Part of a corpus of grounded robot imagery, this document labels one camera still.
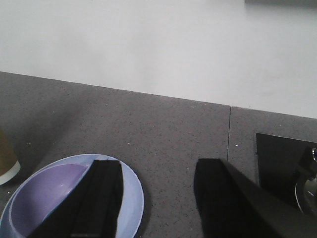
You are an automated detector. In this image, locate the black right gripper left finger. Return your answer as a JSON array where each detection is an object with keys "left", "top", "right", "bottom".
[{"left": 29, "top": 160, "right": 124, "bottom": 238}]

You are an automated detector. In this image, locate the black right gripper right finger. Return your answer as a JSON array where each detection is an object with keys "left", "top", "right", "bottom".
[{"left": 194, "top": 158, "right": 281, "bottom": 238}]

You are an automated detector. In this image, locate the purple plastic bowl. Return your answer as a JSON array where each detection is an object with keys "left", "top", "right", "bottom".
[{"left": 6, "top": 164, "right": 88, "bottom": 238}]

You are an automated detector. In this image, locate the brown paper cup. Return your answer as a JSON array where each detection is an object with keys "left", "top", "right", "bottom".
[{"left": 0, "top": 130, "right": 21, "bottom": 185}]

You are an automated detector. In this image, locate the light blue plate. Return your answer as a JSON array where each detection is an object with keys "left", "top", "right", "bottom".
[{"left": 0, "top": 154, "right": 144, "bottom": 238}]

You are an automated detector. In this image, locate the black glass cooktop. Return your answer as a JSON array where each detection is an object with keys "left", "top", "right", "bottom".
[{"left": 256, "top": 133, "right": 317, "bottom": 210}]

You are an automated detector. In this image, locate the stove burner with pan support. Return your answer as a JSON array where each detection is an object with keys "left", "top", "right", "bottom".
[{"left": 295, "top": 147, "right": 317, "bottom": 217}]

